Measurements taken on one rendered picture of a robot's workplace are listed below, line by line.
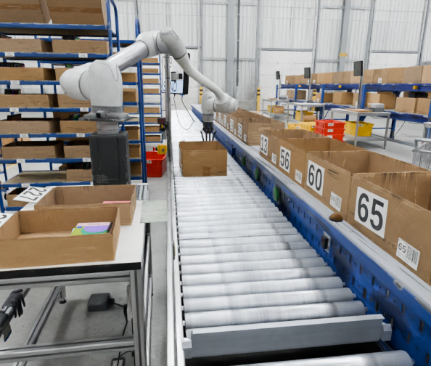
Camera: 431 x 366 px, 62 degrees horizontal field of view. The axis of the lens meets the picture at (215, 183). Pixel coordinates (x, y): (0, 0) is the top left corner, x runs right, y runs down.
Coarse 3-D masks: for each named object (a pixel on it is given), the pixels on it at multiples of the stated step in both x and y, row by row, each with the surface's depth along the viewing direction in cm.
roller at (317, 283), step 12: (192, 288) 104; (204, 288) 104; (216, 288) 104; (228, 288) 105; (240, 288) 105; (252, 288) 105; (264, 288) 106; (276, 288) 106; (288, 288) 106; (300, 288) 107; (312, 288) 107; (324, 288) 108
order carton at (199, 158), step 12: (180, 144) 261; (192, 144) 263; (204, 144) 265; (216, 144) 266; (192, 156) 226; (204, 156) 227; (216, 156) 229; (192, 168) 228; (204, 168) 230; (216, 168) 231
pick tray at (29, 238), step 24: (24, 216) 137; (48, 216) 140; (72, 216) 141; (96, 216) 143; (0, 240) 111; (24, 240) 112; (48, 240) 114; (72, 240) 115; (96, 240) 117; (0, 264) 113; (24, 264) 115; (48, 264) 116
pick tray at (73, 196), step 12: (48, 192) 160; (60, 192) 170; (72, 192) 171; (84, 192) 172; (96, 192) 172; (108, 192) 173; (120, 192) 174; (132, 192) 175; (36, 204) 145; (48, 204) 159; (60, 204) 171; (72, 204) 172; (84, 204) 145; (96, 204) 146; (108, 204) 146; (120, 204) 147; (132, 204) 154; (120, 216) 148; (132, 216) 154
